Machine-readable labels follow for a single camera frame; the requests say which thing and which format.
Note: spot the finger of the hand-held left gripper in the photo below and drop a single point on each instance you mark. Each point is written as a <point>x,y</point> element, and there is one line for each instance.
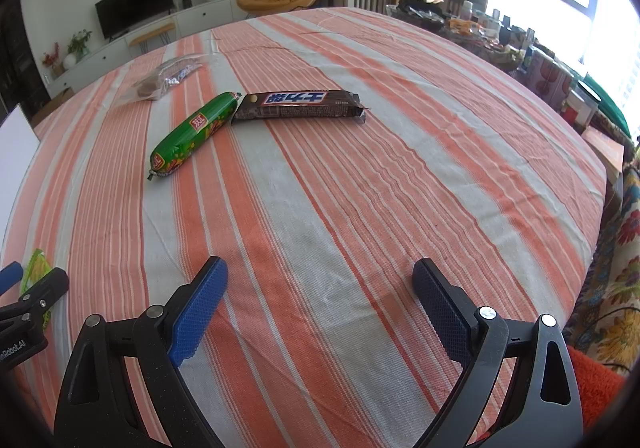
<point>47,285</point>
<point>10,275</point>

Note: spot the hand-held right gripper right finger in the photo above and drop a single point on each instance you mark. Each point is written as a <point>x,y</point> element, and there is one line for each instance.
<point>442,313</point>

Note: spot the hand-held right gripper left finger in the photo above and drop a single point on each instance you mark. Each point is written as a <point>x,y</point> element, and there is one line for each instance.
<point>200,308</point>

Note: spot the green yellow snack packet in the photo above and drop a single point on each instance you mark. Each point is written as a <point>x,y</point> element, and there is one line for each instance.
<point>36,262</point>

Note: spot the white board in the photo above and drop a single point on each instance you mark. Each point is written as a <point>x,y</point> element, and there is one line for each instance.
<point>17,153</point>

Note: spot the orange striped tablecloth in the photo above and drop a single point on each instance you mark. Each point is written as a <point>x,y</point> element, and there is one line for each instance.
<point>350,203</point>

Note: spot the orange fuzzy cloth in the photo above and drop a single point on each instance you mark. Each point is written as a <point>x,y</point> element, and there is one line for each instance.
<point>595,388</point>

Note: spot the green sausage stick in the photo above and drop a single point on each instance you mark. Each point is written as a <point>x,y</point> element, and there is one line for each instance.
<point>192,133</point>

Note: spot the floral blanket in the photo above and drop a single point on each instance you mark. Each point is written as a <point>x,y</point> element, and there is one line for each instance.
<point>615,278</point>

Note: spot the black cabinet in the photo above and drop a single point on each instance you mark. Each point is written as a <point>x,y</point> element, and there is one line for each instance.
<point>20,68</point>

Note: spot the red flower arrangement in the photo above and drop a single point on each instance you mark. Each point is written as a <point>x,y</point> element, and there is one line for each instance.
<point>50,59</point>

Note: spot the clear packet with brown cookie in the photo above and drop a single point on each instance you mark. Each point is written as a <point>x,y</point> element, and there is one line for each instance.
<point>150,88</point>

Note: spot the brown chocolate bar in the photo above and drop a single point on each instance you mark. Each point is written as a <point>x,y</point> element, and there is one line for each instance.
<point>295,104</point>

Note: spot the orange box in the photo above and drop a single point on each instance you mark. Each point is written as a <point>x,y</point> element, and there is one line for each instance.
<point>602,148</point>

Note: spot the plant in white vase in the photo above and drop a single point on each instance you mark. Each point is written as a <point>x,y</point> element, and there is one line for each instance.
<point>79,43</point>

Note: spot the red patterned boxes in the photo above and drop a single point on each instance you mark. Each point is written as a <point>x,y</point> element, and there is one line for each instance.
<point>547,73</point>

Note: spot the green cloth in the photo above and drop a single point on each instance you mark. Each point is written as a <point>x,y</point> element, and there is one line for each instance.
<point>607,101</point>

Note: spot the pile of table clutter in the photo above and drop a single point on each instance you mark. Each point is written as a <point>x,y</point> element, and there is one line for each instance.
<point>470,28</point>

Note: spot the white television cabinet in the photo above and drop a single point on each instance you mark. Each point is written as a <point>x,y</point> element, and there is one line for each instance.
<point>205,13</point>

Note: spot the black television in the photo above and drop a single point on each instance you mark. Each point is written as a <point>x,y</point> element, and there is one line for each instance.
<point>135,3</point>

